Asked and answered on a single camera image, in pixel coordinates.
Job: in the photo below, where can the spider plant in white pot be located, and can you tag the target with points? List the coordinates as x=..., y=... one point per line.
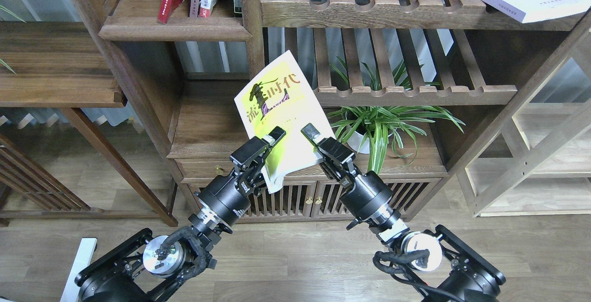
x=382, y=127

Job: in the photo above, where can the dark wooden bookshelf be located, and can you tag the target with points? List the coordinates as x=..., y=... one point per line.
x=180, y=77

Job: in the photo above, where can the light wooden shelf frame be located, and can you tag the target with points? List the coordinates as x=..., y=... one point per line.
x=548, y=170

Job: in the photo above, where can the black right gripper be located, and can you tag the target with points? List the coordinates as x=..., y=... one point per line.
x=365, y=196

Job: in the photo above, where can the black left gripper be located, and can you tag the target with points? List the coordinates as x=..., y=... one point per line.
x=225, y=199

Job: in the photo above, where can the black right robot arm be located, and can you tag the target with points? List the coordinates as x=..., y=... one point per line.
x=439, y=265

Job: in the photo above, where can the dark wooden side table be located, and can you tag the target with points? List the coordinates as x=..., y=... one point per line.
x=58, y=65

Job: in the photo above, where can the yellow cover book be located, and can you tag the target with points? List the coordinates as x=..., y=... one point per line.
x=280, y=96

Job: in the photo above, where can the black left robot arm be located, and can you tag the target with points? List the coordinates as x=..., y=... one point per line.
x=145, y=268

